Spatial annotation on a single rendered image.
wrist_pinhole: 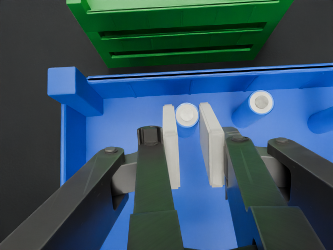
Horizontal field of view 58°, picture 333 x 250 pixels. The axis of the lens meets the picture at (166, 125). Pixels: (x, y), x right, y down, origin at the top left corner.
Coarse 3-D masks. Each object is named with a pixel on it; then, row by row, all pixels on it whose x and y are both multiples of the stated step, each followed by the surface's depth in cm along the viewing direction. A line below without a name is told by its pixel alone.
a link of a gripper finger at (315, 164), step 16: (272, 144) 13; (288, 144) 13; (288, 160) 12; (304, 160) 11; (320, 160) 11; (304, 176) 11; (320, 176) 10; (288, 192) 13; (304, 192) 11; (320, 192) 10; (304, 208) 11; (320, 208) 10; (320, 224) 10; (320, 240) 10
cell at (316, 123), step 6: (330, 108) 23; (318, 114) 25; (324, 114) 24; (330, 114) 23; (312, 120) 26; (318, 120) 25; (324, 120) 24; (330, 120) 23; (312, 126) 26; (318, 126) 25; (324, 126) 24; (330, 126) 23; (318, 132) 26; (324, 132) 26
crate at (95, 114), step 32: (320, 64) 22; (64, 96) 20; (96, 96) 25; (128, 96) 27; (160, 96) 28; (192, 96) 27; (224, 96) 27; (288, 96) 27; (320, 96) 27; (64, 128) 22; (96, 128) 27; (128, 128) 27; (256, 128) 27; (288, 128) 27; (64, 160) 22; (192, 160) 27; (192, 192) 26; (224, 192) 26; (128, 224) 26; (192, 224) 26; (224, 224) 26
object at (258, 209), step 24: (240, 144) 13; (240, 168) 11; (264, 168) 11; (240, 192) 9; (264, 192) 9; (240, 216) 10; (264, 216) 7; (288, 216) 7; (240, 240) 10; (264, 240) 6; (288, 240) 6; (312, 240) 6
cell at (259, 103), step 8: (248, 96) 21; (256, 96) 21; (264, 96) 21; (272, 96) 21; (248, 104) 21; (256, 104) 21; (264, 104) 21; (272, 104) 21; (240, 112) 23; (248, 112) 21; (256, 112) 21; (264, 112) 21; (232, 120) 27; (240, 120) 24; (248, 120) 23; (256, 120) 23
